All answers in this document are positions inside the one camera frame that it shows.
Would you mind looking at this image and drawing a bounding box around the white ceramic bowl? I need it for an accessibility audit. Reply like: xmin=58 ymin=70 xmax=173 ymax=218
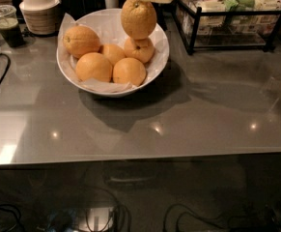
xmin=56 ymin=8 xmax=171 ymax=99

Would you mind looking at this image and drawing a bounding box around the black wire rack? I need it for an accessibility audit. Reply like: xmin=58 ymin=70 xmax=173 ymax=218
xmin=172 ymin=0 xmax=281 ymax=54

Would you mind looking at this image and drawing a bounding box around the green packet in rack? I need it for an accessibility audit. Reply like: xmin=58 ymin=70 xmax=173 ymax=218
xmin=224 ymin=0 xmax=255 ymax=12

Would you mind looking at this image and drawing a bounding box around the small centre orange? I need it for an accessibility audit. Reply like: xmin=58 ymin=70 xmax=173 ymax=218
xmin=99 ymin=43 xmax=126 ymax=65

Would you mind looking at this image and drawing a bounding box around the stack of paper bowls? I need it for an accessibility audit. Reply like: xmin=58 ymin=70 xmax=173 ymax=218
xmin=19 ymin=0 xmax=62 ymax=35

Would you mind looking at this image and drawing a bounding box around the plastic cup green drink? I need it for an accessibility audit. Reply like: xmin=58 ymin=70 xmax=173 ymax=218
xmin=0 ymin=5 xmax=24 ymax=47

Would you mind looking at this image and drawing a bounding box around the white paper bowl liner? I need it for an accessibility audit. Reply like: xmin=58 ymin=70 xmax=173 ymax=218
xmin=58 ymin=9 xmax=167 ymax=94

